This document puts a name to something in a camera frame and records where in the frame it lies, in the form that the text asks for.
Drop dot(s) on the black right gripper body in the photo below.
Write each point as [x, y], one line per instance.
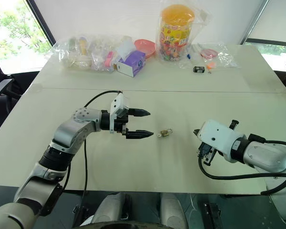
[207, 155]

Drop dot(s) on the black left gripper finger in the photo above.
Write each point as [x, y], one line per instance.
[139, 113]
[139, 134]

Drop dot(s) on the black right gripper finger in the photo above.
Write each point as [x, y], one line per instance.
[197, 132]

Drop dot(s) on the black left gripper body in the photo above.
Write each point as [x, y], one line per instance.
[121, 124]

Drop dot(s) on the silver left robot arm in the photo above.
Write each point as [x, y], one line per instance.
[66, 133]

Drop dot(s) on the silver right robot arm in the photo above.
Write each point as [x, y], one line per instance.
[264, 156]

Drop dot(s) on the small brass padlock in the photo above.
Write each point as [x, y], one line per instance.
[165, 133]

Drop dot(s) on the purple white tissue box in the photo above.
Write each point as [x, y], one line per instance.
[131, 63]

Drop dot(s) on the pink item in bag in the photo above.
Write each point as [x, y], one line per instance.
[108, 59]

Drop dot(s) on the small black box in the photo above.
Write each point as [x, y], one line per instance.
[199, 69]

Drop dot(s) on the grey rounded robot leg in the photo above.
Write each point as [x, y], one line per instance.
[172, 210]
[112, 207]

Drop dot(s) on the pink plastic bowl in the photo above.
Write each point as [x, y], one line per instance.
[146, 46]

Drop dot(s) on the small orange pink object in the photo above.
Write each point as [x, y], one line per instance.
[211, 65]

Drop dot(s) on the clear bag of small items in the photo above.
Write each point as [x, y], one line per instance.
[225, 56]

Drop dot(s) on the clear plastic bag of bottles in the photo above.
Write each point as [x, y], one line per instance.
[74, 57]

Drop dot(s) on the yellow bottle in bag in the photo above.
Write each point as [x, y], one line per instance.
[84, 45]

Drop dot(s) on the candy jar with orange lid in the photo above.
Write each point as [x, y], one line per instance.
[175, 33]

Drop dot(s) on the dark rounded robot waist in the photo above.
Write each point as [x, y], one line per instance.
[131, 225]

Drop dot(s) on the clear plastic bag around jar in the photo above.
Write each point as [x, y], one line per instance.
[202, 16]

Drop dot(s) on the black office chair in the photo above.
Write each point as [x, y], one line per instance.
[2, 88]

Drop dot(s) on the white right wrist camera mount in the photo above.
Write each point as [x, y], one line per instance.
[219, 140]

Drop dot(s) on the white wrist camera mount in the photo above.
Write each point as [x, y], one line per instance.
[116, 103]
[219, 140]

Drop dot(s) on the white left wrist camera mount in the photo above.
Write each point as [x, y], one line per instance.
[116, 103]

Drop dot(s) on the black bracket under table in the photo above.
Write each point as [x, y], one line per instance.
[212, 214]

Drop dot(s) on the grey window frame post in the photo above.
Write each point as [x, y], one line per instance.
[253, 21]

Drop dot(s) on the black window frame post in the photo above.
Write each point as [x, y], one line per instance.
[41, 21]

